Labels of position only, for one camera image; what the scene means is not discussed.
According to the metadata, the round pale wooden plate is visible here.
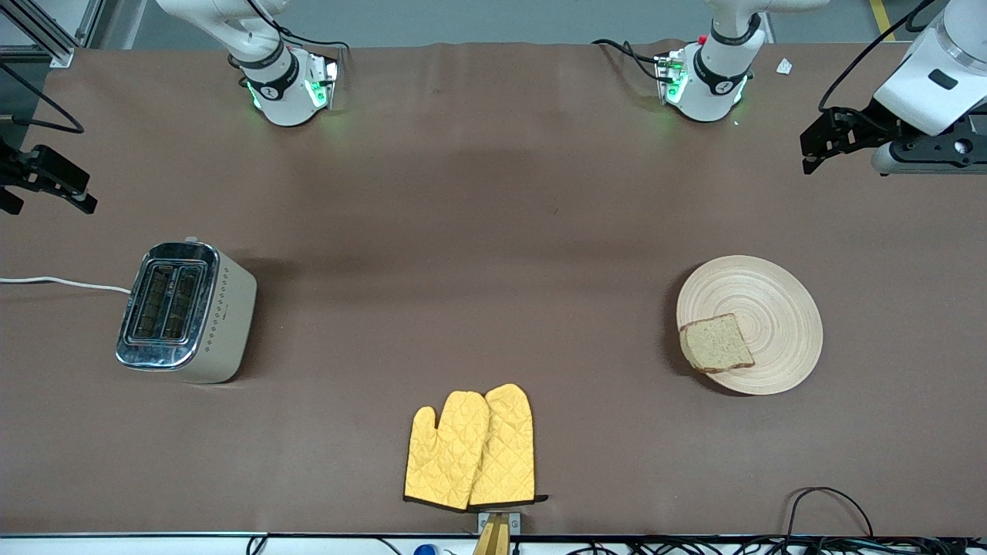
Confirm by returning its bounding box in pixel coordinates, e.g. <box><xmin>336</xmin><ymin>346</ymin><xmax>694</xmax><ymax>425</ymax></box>
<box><xmin>676</xmin><ymin>255</ymin><xmax>824</xmax><ymax>396</ymax></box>

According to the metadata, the brown bread slice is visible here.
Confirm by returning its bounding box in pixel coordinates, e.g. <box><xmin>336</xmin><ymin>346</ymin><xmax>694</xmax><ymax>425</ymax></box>
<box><xmin>679</xmin><ymin>313</ymin><xmax>756</xmax><ymax>375</ymax></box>

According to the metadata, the cream and chrome toaster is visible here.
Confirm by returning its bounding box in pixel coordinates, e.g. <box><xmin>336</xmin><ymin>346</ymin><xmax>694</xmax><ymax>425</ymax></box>
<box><xmin>116</xmin><ymin>237</ymin><xmax>258</xmax><ymax>385</ymax></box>

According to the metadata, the yellow quilted oven mitt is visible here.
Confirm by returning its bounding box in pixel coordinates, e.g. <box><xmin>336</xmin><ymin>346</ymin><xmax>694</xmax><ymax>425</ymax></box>
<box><xmin>468</xmin><ymin>383</ymin><xmax>549</xmax><ymax>507</ymax></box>
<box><xmin>403</xmin><ymin>391</ymin><xmax>491</xmax><ymax>512</ymax></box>

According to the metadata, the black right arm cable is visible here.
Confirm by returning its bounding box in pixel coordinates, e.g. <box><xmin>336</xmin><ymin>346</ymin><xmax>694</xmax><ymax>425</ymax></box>
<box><xmin>0</xmin><ymin>62</ymin><xmax>86</xmax><ymax>134</ymax></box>

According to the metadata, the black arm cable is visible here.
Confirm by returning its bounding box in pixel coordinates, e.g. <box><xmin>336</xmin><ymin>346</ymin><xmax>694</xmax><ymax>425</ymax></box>
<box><xmin>818</xmin><ymin>0</ymin><xmax>940</xmax><ymax>116</ymax></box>
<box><xmin>0</xmin><ymin>62</ymin><xmax>86</xmax><ymax>134</ymax></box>

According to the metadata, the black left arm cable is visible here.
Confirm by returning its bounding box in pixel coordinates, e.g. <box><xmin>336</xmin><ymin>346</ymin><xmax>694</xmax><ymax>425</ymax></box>
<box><xmin>818</xmin><ymin>0</ymin><xmax>940</xmax><ymax>116</ymax></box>

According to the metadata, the aluminium frame profile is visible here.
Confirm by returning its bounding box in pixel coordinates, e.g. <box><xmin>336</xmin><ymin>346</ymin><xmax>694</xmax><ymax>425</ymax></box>
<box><xmin>0</xmin><ymin>0</ymin><xmax>105</xmax><ymax>69</ymax></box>

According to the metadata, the black left base cable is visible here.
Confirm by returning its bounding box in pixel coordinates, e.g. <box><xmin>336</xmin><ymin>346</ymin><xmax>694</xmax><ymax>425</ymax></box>
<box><xmin>591</xmin><ymin>39</ymin><xmax>665</xmax><ymax>82</ymax></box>

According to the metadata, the black looped table cable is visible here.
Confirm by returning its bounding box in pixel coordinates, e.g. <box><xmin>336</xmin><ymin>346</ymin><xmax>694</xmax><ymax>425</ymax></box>
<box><xmin>783</xmin><ymin>486</ymin><xmax>876</xmax><ymax>540</ymax></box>

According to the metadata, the black cable bundle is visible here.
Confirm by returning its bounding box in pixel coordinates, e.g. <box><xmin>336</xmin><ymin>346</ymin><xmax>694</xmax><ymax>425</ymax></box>
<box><xmin>540</xmin><ymin>536</ymin><xmax>987</xmax><ymax>555</ymax></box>

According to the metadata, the small metal bracket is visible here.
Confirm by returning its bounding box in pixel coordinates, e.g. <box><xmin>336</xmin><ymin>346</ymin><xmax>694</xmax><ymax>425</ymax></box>
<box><xmin>477</xmin><ymin>511</ymin><xmax>522</xmax><ymax>536</ymax></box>

